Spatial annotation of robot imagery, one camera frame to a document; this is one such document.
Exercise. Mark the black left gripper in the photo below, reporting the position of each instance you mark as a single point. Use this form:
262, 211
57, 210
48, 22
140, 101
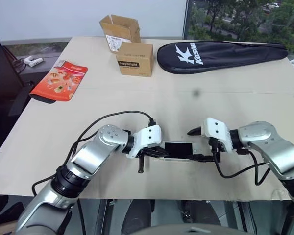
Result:
147, 151

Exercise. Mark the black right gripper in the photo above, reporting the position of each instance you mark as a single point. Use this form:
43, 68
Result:
216, 149

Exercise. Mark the white smartphone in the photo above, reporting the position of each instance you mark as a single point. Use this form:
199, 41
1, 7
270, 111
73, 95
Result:
178, 148

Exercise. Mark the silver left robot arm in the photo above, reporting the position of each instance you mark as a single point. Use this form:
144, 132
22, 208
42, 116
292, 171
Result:
95, 156

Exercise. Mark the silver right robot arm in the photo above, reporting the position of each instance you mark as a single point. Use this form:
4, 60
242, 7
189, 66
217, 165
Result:
267, 144

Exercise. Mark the dark rounded shape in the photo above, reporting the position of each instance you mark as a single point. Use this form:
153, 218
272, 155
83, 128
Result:
137, 215

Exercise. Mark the black Kason racket bag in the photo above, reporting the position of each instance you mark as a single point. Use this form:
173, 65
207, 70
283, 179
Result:
218, 57

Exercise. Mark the closed Heybright cardboard box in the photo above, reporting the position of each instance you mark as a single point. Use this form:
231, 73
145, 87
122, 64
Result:
134, 60

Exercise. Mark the red printed snack bag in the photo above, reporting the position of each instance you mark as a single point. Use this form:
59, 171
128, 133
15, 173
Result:
60, 82

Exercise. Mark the black tripod legs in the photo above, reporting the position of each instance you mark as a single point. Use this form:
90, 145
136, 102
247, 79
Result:
292, 218

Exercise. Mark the open cardboard box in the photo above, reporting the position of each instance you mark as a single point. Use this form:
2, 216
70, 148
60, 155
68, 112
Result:
120, 30

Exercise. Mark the white power strip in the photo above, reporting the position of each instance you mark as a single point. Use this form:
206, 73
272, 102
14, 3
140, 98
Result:
33, 60

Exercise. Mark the black office chair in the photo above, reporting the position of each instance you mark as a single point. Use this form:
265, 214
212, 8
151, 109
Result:
2, 85

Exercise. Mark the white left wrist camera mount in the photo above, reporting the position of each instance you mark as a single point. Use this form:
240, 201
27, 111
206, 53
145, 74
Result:
149, 137

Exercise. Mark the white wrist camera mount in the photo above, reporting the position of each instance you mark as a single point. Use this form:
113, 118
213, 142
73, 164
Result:
216, 132
149, 137

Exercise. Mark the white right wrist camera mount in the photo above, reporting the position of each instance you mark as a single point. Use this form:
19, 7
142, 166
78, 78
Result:
216, 132

